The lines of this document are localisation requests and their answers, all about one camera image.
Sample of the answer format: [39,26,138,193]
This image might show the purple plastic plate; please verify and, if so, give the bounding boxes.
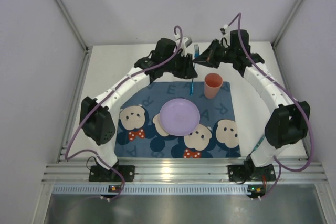
[159,98,200,136]

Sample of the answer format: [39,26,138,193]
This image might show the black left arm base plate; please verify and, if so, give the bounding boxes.
[88,165,135,182]

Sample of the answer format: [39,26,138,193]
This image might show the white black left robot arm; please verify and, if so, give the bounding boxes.
[79,35,197,170]

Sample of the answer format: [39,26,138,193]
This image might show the aluminium mounting rail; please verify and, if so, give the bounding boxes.
[42,158,328,184]

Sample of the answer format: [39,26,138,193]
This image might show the coral plastic cup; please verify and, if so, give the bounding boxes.
[204,73,223,99]

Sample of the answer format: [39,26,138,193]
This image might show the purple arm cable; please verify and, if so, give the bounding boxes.
[227,13,314,198]
[64,26,184,201]

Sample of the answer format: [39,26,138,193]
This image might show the metal spoon patterned handle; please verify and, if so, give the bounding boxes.
[252,135,265,152]

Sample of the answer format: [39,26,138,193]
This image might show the right aluminium frame post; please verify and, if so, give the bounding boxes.
[271,0,305,49]

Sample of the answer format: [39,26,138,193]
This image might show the blue plastic fork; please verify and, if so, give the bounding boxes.
[190,44,200,95]

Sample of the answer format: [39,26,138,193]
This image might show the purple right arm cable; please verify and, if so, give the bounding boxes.
[227,13,314,198]

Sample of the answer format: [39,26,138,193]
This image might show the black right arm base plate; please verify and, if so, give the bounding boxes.
[228,165,276,184]

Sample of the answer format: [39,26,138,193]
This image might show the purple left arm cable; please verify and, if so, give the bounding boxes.
[64,26,184,201]

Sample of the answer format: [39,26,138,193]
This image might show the blue slotted cable duct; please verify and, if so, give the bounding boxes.
[52,184,266,195]

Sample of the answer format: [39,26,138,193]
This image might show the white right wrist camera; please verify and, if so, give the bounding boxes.
[220,24,229,36]

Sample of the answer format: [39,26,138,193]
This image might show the aluminium frame post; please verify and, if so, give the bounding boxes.
[271,0,305,49]
[54,0,88,52]

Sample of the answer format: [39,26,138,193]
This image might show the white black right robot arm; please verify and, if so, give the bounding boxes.
[194,28,310,178]

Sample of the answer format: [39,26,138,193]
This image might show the left aluminium frame post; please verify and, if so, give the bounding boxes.
[54,0,88,52]

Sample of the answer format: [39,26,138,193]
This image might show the blue bear print placemat cloth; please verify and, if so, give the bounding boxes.
[115,82,240,158]

